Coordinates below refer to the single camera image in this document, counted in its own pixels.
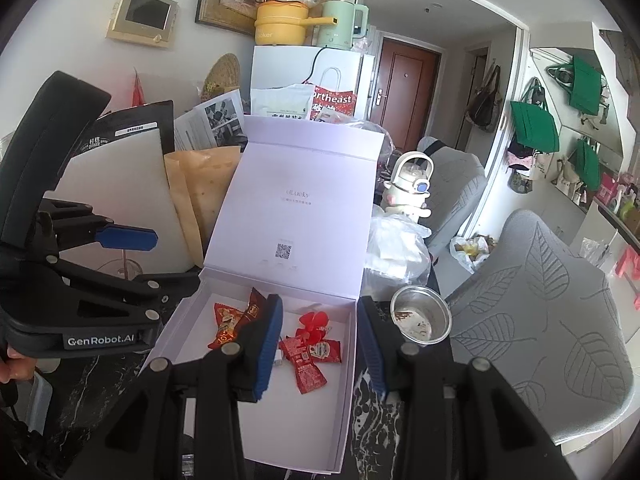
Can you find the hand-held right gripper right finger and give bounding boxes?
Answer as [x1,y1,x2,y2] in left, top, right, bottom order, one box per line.
[356,296,568,480]

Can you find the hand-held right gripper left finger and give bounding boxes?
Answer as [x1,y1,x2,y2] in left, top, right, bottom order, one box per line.
[62,294,284,480]

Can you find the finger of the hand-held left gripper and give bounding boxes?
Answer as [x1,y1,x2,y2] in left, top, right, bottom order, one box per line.
[36,199,159,267]
[44,256,202,333]

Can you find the dark red snack packet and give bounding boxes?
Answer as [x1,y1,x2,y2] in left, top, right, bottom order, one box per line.
[244,287,270,327]

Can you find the red yellow candy wrapper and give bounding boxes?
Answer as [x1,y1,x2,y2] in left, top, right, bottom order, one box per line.
[207,302,252,352]

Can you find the red ketchup packet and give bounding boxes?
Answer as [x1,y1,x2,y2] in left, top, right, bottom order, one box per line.
[278,335,343,365]
[291,355,328,395]

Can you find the red flower-shaped ornament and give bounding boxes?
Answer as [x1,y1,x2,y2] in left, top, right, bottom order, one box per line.
[294,311,332,343]

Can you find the white gift box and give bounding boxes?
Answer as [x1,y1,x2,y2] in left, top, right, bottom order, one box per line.
[150,115,387,476]

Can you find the person's left hand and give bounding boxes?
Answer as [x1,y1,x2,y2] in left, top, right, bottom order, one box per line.
[0,346,38,386]

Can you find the metal bowl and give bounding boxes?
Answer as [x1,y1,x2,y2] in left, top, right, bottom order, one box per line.
[390,285,453,347]

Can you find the white foam board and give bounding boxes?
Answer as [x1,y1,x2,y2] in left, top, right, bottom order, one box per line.
[52,127,195,272]

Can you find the brown paper bag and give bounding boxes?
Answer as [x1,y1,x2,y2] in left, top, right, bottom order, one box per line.
[164,145,243,269]

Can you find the black package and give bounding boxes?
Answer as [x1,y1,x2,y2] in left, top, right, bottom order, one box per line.
[75,100,175,162]

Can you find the clear plastic bag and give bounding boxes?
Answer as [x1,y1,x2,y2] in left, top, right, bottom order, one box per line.
[362,212,434,300]

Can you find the plastic bag of food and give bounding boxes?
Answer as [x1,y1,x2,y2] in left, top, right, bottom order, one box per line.
[449,233,497,274]

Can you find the printed leaflet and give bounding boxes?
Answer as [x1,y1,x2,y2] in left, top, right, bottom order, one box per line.
[173,89,249,154]

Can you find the white water bottle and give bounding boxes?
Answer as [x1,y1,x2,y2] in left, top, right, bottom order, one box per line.
[381,152,435,222]

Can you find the grey leaf-pattern chair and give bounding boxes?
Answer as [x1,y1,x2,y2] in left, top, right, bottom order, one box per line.
[415,136,489,262]
[444,209,637,457]

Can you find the straw hat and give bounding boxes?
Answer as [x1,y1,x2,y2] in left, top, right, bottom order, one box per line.
[200,53,242,104]

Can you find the white pouch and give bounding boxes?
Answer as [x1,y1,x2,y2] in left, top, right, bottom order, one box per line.
[250,84,316,122]

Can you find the white fridge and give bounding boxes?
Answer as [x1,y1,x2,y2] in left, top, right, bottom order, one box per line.
[250,45,376,123]

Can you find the red print paper bag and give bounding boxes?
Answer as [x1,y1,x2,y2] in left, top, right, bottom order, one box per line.
[309,66,361,122]

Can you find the brown door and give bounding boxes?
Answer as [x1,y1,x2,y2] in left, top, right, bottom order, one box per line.
[367,34,444,153]

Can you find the yellow cooking pot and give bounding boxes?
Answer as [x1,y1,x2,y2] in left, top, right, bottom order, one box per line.
[254,0,337,47]

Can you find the brown hanging handbag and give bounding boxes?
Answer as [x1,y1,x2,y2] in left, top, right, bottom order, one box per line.
[465,64,502,133]

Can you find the green tote bag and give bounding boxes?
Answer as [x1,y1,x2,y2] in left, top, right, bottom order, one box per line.
[510,100,560,154]
[575,137,601,192]

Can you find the cluttered counter shelf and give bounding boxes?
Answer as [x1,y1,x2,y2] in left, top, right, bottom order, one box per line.
[594,170,640,233]

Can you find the green electric kettle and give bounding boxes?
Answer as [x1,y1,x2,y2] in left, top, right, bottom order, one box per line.
[320,0,371,51]

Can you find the red wall ornament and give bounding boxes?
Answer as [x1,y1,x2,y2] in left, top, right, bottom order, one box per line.
[131,68,149,107]

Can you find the wall intercom panel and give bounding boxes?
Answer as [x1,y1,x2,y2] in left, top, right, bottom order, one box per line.
[104,0,181,50]

